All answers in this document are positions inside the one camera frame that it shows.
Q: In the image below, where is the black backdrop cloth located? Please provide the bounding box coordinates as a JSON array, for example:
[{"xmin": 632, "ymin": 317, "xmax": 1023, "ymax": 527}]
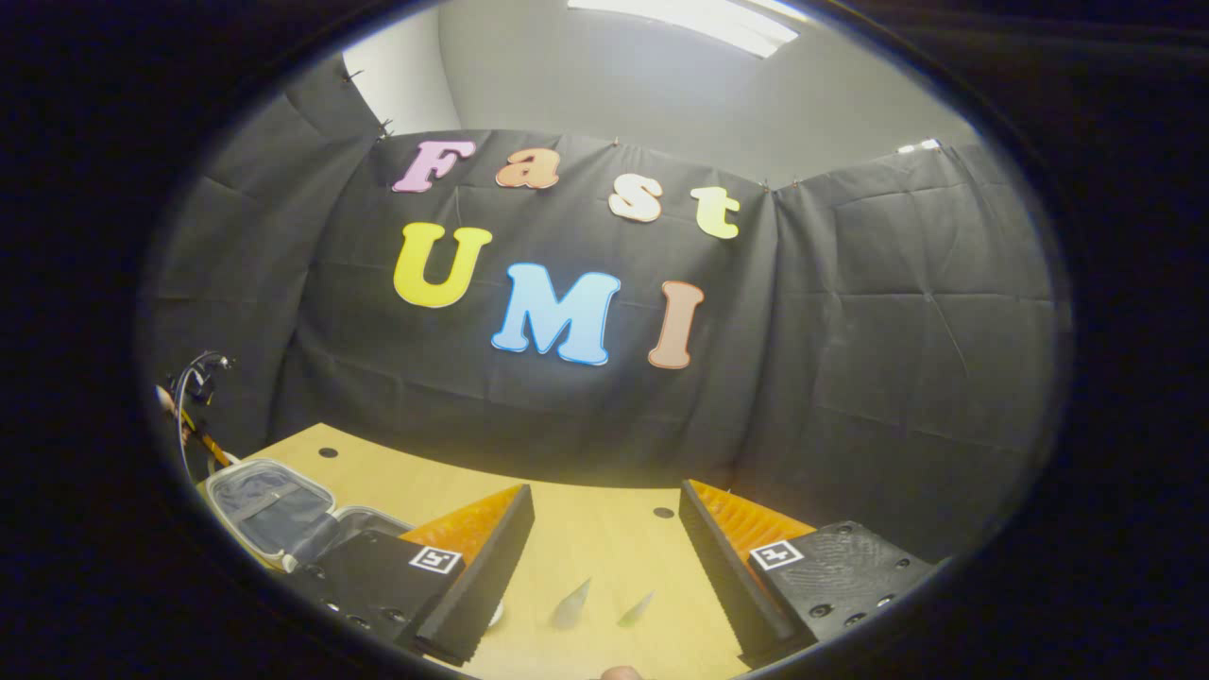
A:
[{"xmin": 142, "ymin": 57, "xmax": 1068, "ymax": 568}]

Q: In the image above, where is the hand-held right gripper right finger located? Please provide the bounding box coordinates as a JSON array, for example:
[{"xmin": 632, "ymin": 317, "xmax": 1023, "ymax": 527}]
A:
[{"xmin": 678, "ymin": 479, "xmax": 936, "ymax": 670}]

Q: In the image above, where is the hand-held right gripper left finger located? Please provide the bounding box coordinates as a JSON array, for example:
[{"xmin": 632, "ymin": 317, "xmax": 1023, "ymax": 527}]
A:
[{"xmin": 288, "ymin": 484, "xmax": 536, "ymax": 667}]

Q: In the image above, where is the white cable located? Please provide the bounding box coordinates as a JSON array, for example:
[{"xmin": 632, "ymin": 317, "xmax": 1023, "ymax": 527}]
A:
[{"xmin": 173, "ymin": 354, "xmax": 242, "ymax": 473}]

